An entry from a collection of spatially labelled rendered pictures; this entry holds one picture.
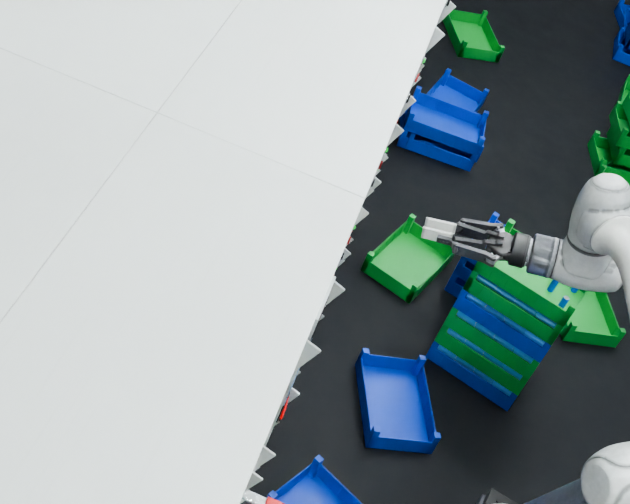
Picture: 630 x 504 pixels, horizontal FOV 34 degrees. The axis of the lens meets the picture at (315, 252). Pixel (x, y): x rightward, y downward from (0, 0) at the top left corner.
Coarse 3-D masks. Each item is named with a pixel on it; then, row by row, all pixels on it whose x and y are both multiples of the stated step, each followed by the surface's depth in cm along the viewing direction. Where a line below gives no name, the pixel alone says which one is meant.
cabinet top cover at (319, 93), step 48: (288, 0) 112; (336, 0) 115; (384, 0) 118; (432, 0) 121; (240, 48) 103; (288, 48) 105; (336, 48) 108; (384, 48) 110; (192, 96) 95; (240, 96) 97; (288, 96) 99; (336, 96) 102; (384, 96) 104; (240, 144) 92; (288, 144) 94; (336, 144) 96; (384, 144) 98
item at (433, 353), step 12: (432, 348) 320; (432, 360) 323; (444, 360) 320; (456, 372) 320; (468, 372) 317; (468, 384) 320; (480, 384) 317; (492, 396) 317; (504, 396) 315; (516, 396) 312; (504, 408) 317
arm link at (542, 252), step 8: (536, 240) 225; (544, 240) 225; (552, 240) 225; (536, 248) 224; (544, 248) 224; (552, 248) 224; (528, 256) 225; (536, 256) 224; (544, 256) 223; (552, 256) 223; (528, 264) 225; (536, 264) 224; (544, 264) 224; (552, 264) 223; (528, 272) 227; (536, 272) 226; (544, 272) 225
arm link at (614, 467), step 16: (608, 448) 180; (624, 448) 178; (592, 464) 179; (608, 464) 176; (624, 464) 175; (576, 480) 197; (592, 480) 178; (608, 480) 175; (624, 480) 174; (544, 496) 205; (560, 496) 198; (576, 496) 192; (592, 496) 178; (608, 496) 175; (624, 496) 174
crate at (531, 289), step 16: (512, 224) 304; (480, 272) 296; (496, 272) 293; (512, 272) 300; (512, 288) 293; (528, 288) 290; (544, 288) 299; (560, 288) 301; (528, 304) 293; (544, 304) 290; (576, 304) 298; (560, 320) 290
